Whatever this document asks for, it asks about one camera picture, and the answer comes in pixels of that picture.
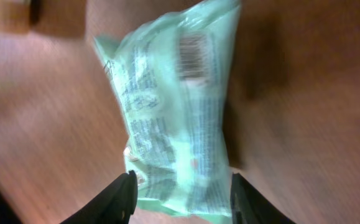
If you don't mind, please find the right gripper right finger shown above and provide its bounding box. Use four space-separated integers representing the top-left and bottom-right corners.
231 173 295 224

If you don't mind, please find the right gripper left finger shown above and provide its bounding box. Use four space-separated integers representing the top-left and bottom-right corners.
62 170 138 224

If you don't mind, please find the teal snack pouch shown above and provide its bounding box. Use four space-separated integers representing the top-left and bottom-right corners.
94 0 241 223

